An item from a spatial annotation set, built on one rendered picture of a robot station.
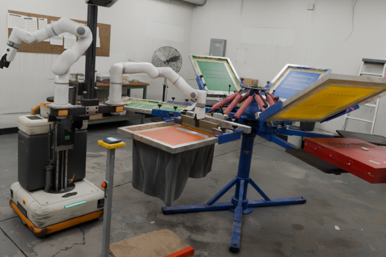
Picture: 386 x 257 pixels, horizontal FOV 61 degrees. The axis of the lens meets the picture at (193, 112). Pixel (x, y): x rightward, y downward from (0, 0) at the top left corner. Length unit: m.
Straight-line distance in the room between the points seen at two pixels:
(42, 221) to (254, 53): 5.46
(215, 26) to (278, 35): 1.59
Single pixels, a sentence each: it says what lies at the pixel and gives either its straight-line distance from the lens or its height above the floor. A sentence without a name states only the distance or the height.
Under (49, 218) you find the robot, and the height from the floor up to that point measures 0.19.
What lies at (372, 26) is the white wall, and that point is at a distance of 6.41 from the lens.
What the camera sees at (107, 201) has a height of 0.53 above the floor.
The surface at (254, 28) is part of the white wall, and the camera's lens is 7.25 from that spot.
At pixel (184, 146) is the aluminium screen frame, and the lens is 2.17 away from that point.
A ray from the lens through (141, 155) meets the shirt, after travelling 2.49.
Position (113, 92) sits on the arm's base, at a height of 1.22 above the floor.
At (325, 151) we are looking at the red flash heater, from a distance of 2.22.
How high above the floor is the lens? 1.61
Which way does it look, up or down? 11 degrees down
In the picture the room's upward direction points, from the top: 6 degrees clockwise
